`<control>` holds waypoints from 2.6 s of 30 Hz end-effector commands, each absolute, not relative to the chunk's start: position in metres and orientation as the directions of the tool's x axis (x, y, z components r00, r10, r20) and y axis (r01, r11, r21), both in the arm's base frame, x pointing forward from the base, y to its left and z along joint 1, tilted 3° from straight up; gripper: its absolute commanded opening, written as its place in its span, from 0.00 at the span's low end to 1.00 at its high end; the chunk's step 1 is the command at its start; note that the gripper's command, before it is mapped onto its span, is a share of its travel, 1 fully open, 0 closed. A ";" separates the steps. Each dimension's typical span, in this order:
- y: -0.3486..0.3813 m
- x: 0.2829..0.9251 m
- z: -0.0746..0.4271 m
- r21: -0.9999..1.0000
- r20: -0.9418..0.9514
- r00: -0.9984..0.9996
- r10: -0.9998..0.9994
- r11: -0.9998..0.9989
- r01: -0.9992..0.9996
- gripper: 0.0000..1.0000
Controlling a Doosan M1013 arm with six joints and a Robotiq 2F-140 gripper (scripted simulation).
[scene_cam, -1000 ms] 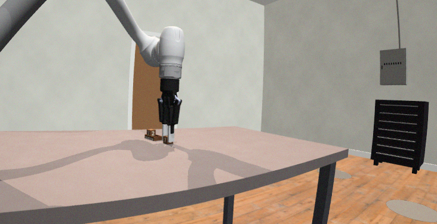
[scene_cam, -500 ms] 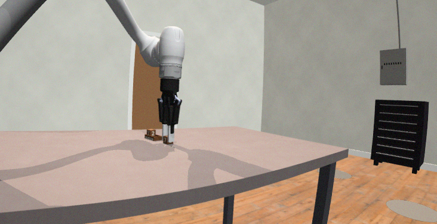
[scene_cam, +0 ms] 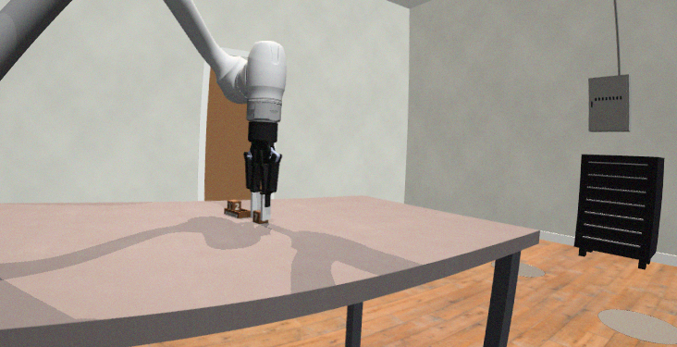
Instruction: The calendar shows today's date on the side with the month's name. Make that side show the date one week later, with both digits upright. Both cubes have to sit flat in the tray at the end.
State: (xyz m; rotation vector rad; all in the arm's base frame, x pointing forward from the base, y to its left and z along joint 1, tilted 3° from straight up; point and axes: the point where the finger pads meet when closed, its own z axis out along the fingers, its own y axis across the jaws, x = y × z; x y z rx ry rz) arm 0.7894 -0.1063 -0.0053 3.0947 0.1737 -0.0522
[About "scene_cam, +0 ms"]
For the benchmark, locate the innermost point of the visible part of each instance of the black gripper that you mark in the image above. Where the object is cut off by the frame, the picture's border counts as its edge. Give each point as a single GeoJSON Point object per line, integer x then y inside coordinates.
{"type": "Point", "coordinates": [262, 135]}

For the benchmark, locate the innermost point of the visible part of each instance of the brown wooden number cube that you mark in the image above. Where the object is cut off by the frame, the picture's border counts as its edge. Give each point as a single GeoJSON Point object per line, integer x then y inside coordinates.
{"type": "Point", "coordinates": [234, 205]}
{"type": "Point", "coordinates": [256, 217]}

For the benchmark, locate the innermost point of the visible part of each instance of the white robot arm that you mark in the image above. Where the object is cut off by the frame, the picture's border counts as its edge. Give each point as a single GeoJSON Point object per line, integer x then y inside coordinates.
{"type": "Point", "coordinates": [258, 82]}

